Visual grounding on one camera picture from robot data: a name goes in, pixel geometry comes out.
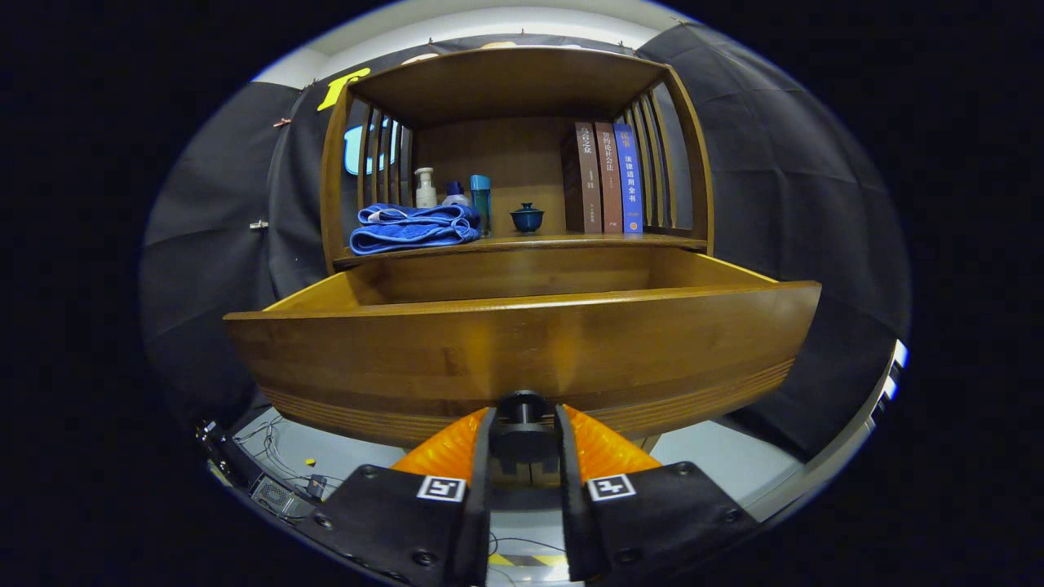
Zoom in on wooden countertop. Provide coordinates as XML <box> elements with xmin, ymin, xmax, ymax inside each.
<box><xmin>333</xmin><ymin>232</ymin><xmax>708</xmax><ymax>271</ymax></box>

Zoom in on white panel with dark slots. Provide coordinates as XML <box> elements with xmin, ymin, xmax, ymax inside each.
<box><xmin>869</xmin><ymin>340</ymin><xmax>909</xmax><ymax>426</ymax></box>

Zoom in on dark brown book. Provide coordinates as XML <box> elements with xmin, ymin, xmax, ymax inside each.
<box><xmin>560</xmin><ymin>122</ymin><xmax>604</xmax><ymax>235</ymax></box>

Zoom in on blue folded towel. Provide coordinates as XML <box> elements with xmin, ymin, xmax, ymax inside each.
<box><xmin>349</xmin><ymin>203</ymin><xmax>482</xmax><ymax>256</ymax></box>

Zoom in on black electronic device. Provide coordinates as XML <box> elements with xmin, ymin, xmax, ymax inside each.
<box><xmin>196</xmin><ymin>420</ymin><xmax>329</xmax><ymax>520</ymax></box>

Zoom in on wooden drawer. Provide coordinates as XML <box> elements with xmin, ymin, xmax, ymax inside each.
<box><xmin>224</xmin><ymin>247</ymin><xmax>822</xmax><ymax>482</ymax></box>

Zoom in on blue book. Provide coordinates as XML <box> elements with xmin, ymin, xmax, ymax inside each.
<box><xmin>613</xmin><ymin>124</ymin><xmax>644</xmax><ymax>236</ymax></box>

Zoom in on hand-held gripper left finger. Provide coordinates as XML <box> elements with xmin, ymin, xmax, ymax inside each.
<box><xmin>306</xmin><ymin>405</ymin><xmax>496</xmax><ymax>587</ymax></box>

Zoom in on wooden cabinet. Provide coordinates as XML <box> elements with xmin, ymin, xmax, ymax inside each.
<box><xmin>320</xmin><ymin>46</ymin><xmax>716</xmax><ymax>490</ymax></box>

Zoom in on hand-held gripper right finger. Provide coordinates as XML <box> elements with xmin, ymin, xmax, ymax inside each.
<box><xmin>555</xmin><ymin>404</ymin><xmax>761</xmax><ymax>584</ymax></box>

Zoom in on teal bottle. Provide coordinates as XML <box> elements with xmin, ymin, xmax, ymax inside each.
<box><xmin>470</xmin><ymin>174</ymin><xmax>493</xmax><ymax>238</ymax></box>

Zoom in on reddish brown book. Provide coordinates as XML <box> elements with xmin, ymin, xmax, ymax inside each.
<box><xmin>594</xmin><ymin>122</ymin><xmax>625</xmax><ymax>235</ymax></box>

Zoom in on yellow black floor tape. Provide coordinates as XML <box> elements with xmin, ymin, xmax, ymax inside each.
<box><xmin>487</xmin><ymin>552</ymin><xmax>568</xmax><ymax>568</ymax></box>

